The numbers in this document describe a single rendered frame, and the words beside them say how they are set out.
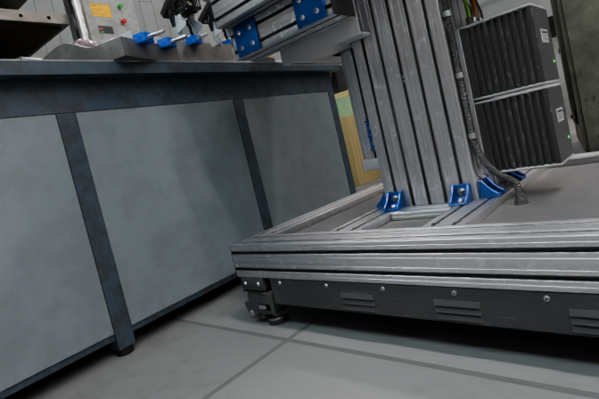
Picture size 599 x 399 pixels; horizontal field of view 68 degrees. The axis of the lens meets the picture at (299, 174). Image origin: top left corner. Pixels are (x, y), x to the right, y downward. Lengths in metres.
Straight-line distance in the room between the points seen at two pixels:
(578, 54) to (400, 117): 1.84
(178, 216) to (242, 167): 0.34
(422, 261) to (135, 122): 0.93
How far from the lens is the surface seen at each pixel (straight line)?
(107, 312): 1.33
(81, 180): 1.31
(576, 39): 2.89
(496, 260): 0.81
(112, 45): 1.38
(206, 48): 1.70
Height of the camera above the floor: 0.45
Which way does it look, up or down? 4 degrees down
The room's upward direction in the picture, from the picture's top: 13 degrees counter-clockwise
